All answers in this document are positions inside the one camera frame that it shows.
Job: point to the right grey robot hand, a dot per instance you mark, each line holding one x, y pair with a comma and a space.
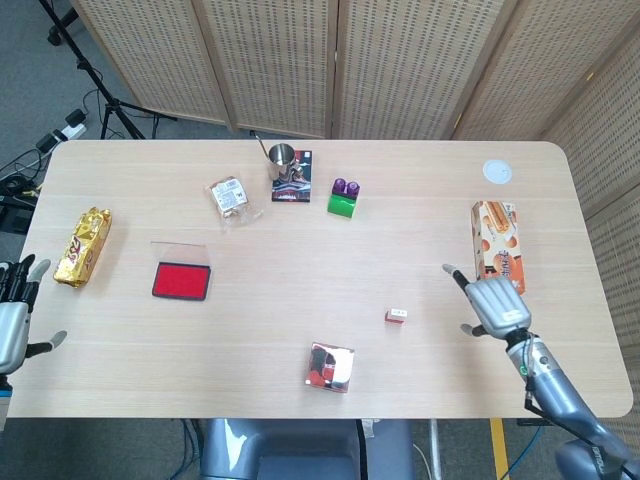
497, 305

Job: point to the white power strip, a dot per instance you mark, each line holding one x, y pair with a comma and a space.
70, 131

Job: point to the green toy block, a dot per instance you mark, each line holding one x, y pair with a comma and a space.
342, 206

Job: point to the grey robot torso base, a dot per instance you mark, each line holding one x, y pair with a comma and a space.
300, 450

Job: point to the white round table cap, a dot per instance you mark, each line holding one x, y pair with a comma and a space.
497, 171

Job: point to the clear bag of pastries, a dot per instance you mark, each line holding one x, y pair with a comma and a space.
230, 197

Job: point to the red ink pad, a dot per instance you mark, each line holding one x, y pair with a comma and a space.
181, 281

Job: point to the white red stamp block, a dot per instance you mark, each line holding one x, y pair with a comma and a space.
396, 316

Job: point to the steel long-spout pitcher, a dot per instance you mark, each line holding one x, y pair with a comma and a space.
280, 162

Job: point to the dark printed card box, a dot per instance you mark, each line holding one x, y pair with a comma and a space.
295, 192

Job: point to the orange biscuit box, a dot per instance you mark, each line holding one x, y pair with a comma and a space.
497, 240

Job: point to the clear plastic earphone box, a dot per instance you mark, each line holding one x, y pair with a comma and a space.
329, 367

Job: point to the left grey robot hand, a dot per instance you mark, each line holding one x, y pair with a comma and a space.
12, 330

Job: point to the purple toy block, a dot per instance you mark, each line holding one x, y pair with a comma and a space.
346, 187

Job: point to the black tripod stand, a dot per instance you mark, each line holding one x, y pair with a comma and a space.
95, 85

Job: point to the gold foil snack bag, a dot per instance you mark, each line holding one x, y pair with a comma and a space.
82, 247

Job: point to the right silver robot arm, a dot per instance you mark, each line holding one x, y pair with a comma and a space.
565, 395

